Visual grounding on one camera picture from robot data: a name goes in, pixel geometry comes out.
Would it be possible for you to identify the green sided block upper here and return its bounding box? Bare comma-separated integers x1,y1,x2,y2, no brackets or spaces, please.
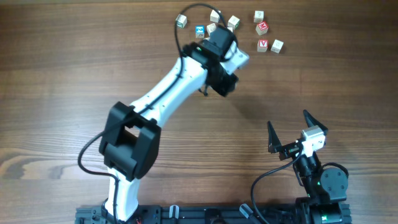
228,16,240,30

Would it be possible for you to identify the red M letter block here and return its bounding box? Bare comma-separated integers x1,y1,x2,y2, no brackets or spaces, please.
256,21,269,35

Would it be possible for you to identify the red V letter block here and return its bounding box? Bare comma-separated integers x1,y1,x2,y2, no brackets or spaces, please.
257,39,269,52

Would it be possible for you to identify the blue H letter block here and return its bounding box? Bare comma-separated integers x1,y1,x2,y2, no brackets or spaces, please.
195,26,205,39

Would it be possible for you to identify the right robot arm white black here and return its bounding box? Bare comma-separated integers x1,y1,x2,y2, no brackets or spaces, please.
267,110,352,224

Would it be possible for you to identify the plain block far right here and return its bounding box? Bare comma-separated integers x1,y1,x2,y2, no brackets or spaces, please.
271,39,284,54

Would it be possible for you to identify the green letter block far left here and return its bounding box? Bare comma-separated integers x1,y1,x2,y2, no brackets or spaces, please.
175,14,187,29

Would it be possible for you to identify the plain top block upper middle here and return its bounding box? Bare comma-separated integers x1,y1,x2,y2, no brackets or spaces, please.
210,10,221,23

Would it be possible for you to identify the blue sided picture block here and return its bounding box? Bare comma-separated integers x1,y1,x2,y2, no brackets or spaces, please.
206,23,217,37

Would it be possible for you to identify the plain block upper right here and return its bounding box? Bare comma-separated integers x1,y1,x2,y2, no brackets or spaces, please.
254,11,264,23

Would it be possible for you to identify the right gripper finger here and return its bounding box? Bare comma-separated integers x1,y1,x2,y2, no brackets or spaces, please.
303,110,328,134
267,121,282,153

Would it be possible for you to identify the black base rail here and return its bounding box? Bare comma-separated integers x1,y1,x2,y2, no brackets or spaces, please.
75,203,353,224

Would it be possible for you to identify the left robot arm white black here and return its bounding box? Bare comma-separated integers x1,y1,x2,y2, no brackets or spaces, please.
99,26,249,223

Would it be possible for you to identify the plain block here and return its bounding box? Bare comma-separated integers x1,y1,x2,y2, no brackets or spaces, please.
271,39,284,54
210,10,221,23
254,11,264,23

